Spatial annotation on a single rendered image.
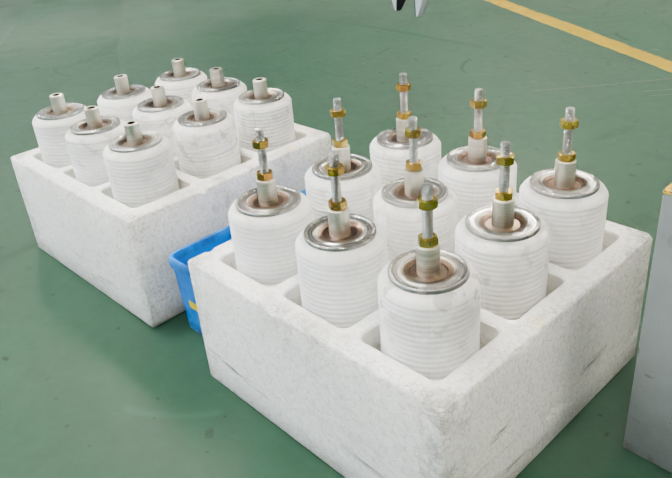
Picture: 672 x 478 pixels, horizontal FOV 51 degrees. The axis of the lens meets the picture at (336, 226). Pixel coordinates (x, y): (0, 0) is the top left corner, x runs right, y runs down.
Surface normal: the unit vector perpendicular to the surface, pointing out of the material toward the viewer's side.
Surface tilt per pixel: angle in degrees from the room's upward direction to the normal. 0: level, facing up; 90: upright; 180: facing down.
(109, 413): 0
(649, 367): 90
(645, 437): 90
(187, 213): 90
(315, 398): 90
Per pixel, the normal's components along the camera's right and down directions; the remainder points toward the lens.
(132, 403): -0.07, -0.88
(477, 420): 0.69, 0.29
